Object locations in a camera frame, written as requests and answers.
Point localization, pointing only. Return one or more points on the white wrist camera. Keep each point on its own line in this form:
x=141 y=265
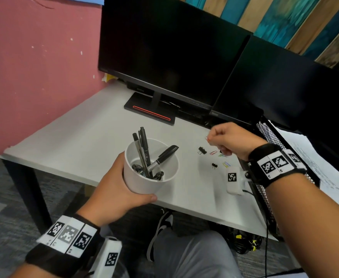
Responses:
x=233 y=185
x=108 y=257

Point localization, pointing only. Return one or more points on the papers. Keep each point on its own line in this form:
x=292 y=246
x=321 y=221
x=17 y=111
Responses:
x=326 y=165

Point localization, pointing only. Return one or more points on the black mesh paper tray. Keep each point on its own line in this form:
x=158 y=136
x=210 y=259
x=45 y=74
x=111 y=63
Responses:
x=268 y=136

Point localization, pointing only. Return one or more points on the person's left forearm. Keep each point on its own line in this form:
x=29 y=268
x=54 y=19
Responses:
x=30 y=272

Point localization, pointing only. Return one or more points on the coloured paper clips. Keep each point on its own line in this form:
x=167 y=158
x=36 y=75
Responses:
x=226 y=165

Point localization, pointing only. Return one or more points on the yellow paper scrap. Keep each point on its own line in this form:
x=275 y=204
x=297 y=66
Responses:
x=107 y=77

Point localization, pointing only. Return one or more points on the black computer monitor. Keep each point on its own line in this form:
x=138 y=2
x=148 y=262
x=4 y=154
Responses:
x=288 y=83
x=172 y=46

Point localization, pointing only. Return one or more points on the person's right hand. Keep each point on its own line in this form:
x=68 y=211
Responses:
x=236 y=138

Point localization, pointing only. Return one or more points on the person's right forearm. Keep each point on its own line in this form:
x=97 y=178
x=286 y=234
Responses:
x=311 y=225

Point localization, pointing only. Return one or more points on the person's left hand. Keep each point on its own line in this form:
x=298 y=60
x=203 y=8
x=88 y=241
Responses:
x=111 y=196

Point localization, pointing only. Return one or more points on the white paper cup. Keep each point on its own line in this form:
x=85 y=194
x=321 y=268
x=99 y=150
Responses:
x=146 y=185

